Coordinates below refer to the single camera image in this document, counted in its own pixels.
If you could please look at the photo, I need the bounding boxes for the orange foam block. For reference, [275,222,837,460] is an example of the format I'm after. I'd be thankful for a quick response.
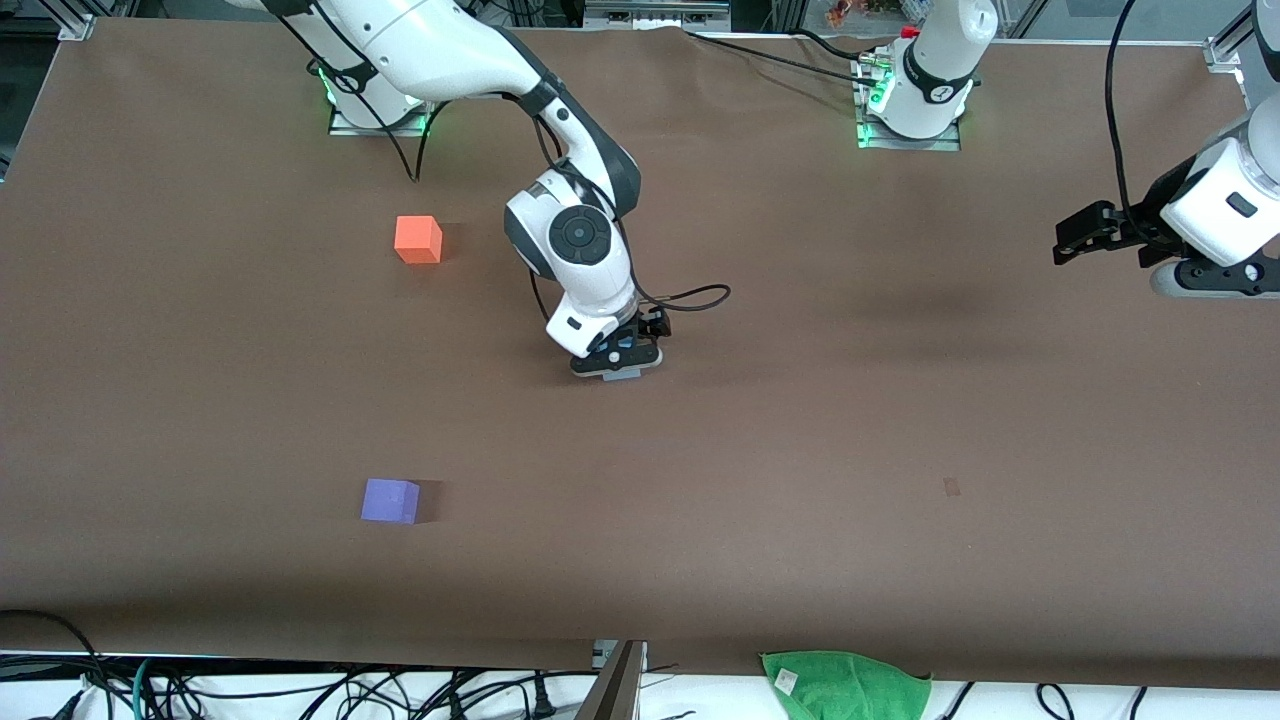
[394,215,444,266]

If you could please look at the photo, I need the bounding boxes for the purple foam block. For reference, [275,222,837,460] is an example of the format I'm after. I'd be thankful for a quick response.
[360,478,422,525]

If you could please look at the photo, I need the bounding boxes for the brown table cover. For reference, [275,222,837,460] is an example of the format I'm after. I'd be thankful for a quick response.
[0,18,1280,691]

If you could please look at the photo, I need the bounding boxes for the silver power strip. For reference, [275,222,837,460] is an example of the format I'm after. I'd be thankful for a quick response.
[584,0,733,32]

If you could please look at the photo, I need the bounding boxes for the colourful background objects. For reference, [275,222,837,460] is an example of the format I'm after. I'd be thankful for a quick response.
[824,0,903,28]

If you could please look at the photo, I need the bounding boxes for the grey metal pole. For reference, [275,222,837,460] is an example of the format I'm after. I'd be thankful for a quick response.
[575,640,646,720]

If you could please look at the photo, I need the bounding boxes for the green cloth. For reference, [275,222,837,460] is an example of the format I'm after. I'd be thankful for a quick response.
[760,650,934,720]

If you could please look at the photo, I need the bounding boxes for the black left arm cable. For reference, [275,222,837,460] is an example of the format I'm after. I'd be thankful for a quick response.
[1103,0,1153,229]

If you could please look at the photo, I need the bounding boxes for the aluminium frame bracket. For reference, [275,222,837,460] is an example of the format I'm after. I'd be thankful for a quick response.
[1203,0,1263,73]
[58,0,105,43]

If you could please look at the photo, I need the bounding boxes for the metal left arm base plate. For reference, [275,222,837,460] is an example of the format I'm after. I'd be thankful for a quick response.
[853,55,964,153]

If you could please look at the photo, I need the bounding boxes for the long black table cable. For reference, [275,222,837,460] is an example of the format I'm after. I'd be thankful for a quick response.
[684,30,883,83]

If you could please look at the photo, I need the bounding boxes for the short black table cable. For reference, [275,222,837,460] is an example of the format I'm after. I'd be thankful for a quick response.
[788,28,876,61]

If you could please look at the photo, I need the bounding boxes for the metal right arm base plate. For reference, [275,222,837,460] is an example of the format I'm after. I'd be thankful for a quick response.
[327,68,433,138]

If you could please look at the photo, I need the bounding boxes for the black cable tangle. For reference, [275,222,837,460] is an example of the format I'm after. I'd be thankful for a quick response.
[150,664,601,720]

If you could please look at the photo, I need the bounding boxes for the black looped floor cable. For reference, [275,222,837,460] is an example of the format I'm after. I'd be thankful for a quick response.
[0,609,113,720]

